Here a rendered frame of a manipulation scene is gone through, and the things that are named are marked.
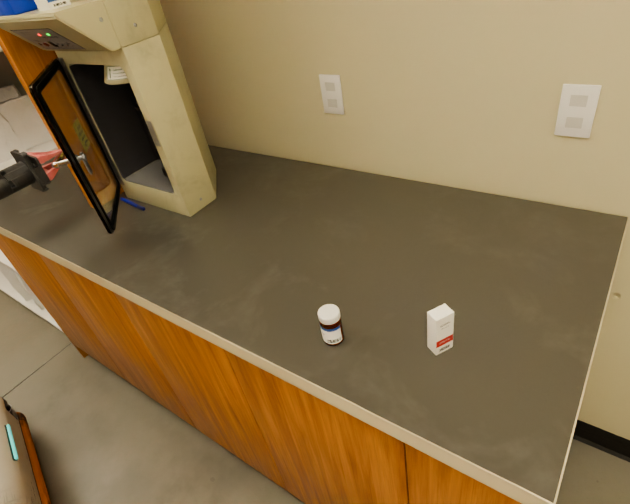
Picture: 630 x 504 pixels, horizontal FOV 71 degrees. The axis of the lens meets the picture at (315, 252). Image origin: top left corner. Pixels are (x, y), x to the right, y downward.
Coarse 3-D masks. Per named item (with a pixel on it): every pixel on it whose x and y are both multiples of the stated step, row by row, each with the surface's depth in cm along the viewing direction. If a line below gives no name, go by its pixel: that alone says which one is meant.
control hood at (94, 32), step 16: (96, 0) 94; (0, 16) 102; (16, 16) 97; (32, 16) 93; (48, 16) 90; (64, 16) 89; (80, 16) 92; (96, 16) 94; (64, 32) 96; (80, 32) 93; (96, 32) 95; (112, 32) 98; (96, 48) 100; (112, 48) 99
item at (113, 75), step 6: (108, 66) 113; (114, 66) 112; (108, 72) 113; (114, 72) 112; (120, 72) 112; (108, 78) 114; (114, 78) 113; (120, 78) 112; (126, 78) 112; (114, 84) 113
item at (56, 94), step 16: (48, 64) 111; (64, 80) 118; (32, 96) 95; (48, 96) 102; (64, 96) 114; (64, 112) 110; (80, 112) 123; (64, 128) 106; (80, 128) 119; (80, 144) 115; (96, 144) 129; (96, 160) 124; (96, 176) 120; (112, 176) 136; (96, 192) 116; (112, 192) 130; (96, 208) 113; (112, 208) 125
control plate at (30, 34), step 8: (16, 32) 106; (24, 32) 104; (32, 32) 102; (40, 32) 101; (48, 32) 99; (32, 40) 109; (40, 40) 107; (48, 40) 105; (56, 40) 103; (64, 40) 101; (48, 48) 112; (56, 48) 110; (64, 48) 108; (72, 48) 106; (80, 48) 104
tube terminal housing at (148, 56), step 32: (128, 0) 99; (128, 32) 101; (160, 32) 110; (96, 64) 110; (128, 64) 103; (160, 64) 109; (160, 96) 112; (160, 128) 114; (192, 128) 122; (192, 160) 125; (128, 192) 143; (160, 192) 131; (192, 192) 128
